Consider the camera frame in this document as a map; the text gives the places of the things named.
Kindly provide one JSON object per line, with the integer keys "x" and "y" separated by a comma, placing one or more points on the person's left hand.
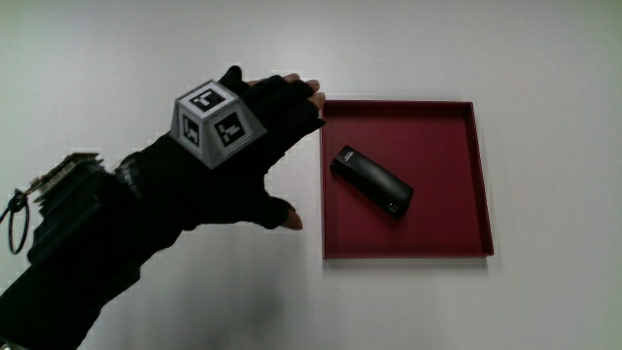
{"x": 228, "y": 189}

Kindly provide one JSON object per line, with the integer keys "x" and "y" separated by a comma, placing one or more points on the black stapler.
{"x": 371, "y": 181}

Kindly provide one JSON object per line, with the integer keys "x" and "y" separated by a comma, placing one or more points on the dark red square plate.
{"x": 437, "y": 141}

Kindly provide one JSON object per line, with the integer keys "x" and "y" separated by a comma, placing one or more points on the black forearm sensor module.
{"x": 65, "y": 209}

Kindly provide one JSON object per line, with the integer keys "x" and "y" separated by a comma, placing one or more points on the person's left forearm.
{"x": 73, "y": 296}

